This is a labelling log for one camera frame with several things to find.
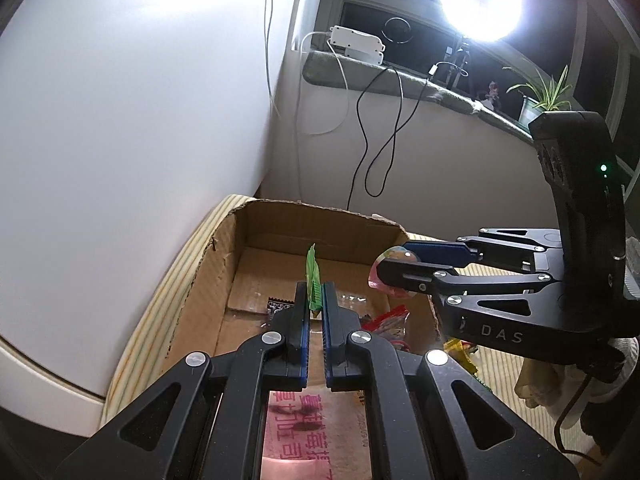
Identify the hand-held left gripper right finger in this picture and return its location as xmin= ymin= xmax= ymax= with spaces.
xmin=322 ymin=280 xmax=583 ymax=480

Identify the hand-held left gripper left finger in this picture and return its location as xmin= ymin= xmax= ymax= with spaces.
xmin=52 ymin=280 xmax=313 ymax=480

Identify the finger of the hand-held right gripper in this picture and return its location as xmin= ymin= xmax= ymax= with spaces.
xmin=376 ymin=257 xmax=609 ymax=364
xmin=402 ymin=227 xmax=568 ymax=274

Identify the black candy packet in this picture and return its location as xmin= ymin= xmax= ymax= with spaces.
xmin=266 ymin=297 xmax=296 ymax=319

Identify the red edged braised egg packet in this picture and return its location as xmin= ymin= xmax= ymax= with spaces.
xmin=369 ymin=246 xmax=426 ymax=299

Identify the green candy packet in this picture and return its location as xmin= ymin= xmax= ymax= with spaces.
xmin=305 ymin=242 xmax=324 ymax=319

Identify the red edged dark snack packet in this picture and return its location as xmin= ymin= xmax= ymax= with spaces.
xmin=361 ymin=306 xmax=411 ymax=354

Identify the pink printed bread packet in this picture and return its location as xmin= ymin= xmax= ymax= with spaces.
xmin=260 ymin=387 xmax=374 ymax=480

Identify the cardboard box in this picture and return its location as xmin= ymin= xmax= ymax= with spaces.
xmin=165 ymin=199 xmax=446 ymax=392

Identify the person's right hand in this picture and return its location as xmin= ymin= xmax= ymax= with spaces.
xmin=514 ymin=337 xmax=640 ymax=411

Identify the yellow snack packet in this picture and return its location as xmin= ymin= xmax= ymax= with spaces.
xmin=442 ymin=337 xmax=493 ymax=392

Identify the potted spider plant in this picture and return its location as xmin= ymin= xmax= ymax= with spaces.
xmin=502 ymin=65 xmax=574 ymax=129

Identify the small figurine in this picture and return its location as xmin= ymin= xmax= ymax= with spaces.
xmin=477 ymin=81 xmax=503 ymax=111

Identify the window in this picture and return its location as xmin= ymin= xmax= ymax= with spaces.
xmin=315 ymin=0 xmax=640 ymax=176

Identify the black tripod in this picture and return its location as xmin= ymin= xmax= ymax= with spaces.
xmin=442 ymin=37 xmax=474 ymax=97

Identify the white power box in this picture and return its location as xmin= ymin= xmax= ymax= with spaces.
xmin=325 ymin=25 xmax=387 ymax=65

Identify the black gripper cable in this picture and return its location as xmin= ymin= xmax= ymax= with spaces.
xmin=554 ymin=367 xmax=608 ymax=467

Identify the white cable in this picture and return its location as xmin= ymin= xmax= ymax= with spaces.
xmin=295 ymin=31 xmax=351 ymax=136

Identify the ring light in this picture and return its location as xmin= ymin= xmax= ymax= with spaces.
xmin=439 ymin=0 xmax=524 ymax=44

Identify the white hanging cord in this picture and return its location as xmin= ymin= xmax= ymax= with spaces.
xmin=264 ymin=0 xmax=282 ymax=117

